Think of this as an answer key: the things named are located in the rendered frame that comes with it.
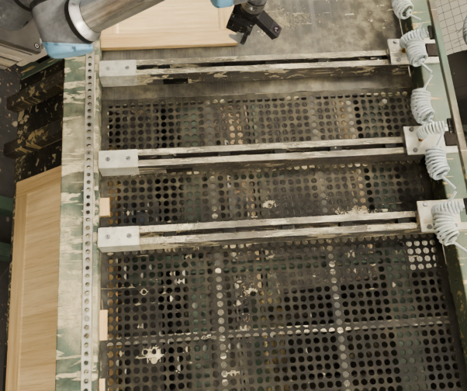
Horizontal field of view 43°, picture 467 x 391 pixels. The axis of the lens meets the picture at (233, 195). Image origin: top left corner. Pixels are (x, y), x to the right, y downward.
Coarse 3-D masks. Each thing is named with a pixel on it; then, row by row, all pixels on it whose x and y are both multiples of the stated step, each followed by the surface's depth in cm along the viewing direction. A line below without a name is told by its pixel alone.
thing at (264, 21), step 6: (264, 12) 187; (252, 18) 185; (258, 18) 185; (264, 18) 186; (270, 18) 188; (258, 24) 187; (264, 24) 186; (270, 24) 188; (276, 24) 190; (264, 30) 188; (270, 30) 188; (276, 30) 189; (270, 36) 190; (276, 36) 189
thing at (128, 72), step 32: (416, 32) 194; (128, 64) 202; (160, 64) 203; (192, 64) 204; (224, 64) 206; (256, 64) 207; (288, 64) 204; (320, 64) 205; (352, 64) 205; (384, 64) 206
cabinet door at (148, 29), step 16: (176, 0) 218; (192, 0) 218; (208, 0) 219; (144, 16) 215; (160, 16) 216; (176, 16) 216; (192, 16) 216; (208, 16) 216; (224, 16) 216; (112, 32) 212; (128, 32) 213; (144, 32) 213; (160, 32) 213; (176, 32) 213; (192, 32) 213; (208, 32) 214; (224, 32) 214; (112, 48) 211; (128, 48) 211; (144, 48) 212; (160, 48) 213
